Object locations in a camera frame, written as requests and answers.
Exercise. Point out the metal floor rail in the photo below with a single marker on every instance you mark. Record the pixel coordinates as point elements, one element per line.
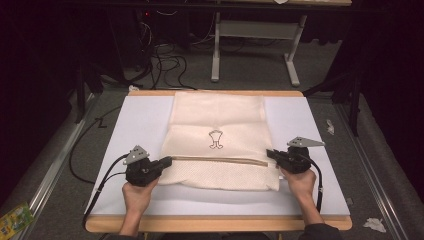
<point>56,163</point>
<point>370,173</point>

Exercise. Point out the small white paper scrap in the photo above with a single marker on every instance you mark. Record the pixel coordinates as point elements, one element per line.
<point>330,127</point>

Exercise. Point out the crumpled white tissue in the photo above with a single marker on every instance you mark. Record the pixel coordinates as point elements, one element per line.
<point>375,225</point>

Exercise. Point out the green printed packet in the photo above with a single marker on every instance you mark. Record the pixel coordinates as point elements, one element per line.
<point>13,221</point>

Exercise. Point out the white scrap by table edge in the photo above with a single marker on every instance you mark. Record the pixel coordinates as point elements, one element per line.
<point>133,88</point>

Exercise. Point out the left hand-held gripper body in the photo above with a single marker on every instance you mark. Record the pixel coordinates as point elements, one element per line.
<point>141,171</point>

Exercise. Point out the white metal desk frame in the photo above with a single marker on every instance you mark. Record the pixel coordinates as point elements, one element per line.
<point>256,30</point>

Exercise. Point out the black metal stand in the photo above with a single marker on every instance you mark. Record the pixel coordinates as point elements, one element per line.
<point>353,100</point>
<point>81,93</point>

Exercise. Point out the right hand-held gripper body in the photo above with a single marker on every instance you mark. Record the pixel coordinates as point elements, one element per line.
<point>296,160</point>

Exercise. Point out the wooden table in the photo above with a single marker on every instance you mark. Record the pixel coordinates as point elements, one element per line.
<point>216,224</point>

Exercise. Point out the cream mesh laundry bag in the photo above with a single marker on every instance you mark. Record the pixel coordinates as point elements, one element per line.
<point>216,156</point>

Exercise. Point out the person's right hand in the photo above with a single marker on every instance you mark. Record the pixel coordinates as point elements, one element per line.
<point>300,185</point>

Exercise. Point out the white table mat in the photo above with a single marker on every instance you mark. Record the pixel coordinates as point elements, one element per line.
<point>140,133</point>

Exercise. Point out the person's left hand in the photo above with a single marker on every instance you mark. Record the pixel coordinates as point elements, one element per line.
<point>138,196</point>

